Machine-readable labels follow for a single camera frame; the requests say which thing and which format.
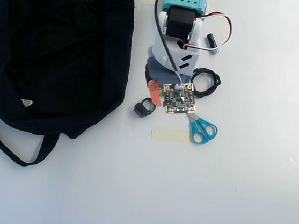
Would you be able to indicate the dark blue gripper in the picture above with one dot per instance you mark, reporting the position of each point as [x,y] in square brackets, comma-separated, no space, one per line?
[154,72]

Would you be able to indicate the black fabric bag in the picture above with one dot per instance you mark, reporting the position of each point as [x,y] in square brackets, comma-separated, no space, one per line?
[51,52]

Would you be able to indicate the small black flashlight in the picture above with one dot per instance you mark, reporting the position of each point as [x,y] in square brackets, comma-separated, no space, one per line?
[212,42]

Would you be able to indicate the bare camera circuit board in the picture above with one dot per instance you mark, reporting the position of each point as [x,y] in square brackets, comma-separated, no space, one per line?
[179,97]

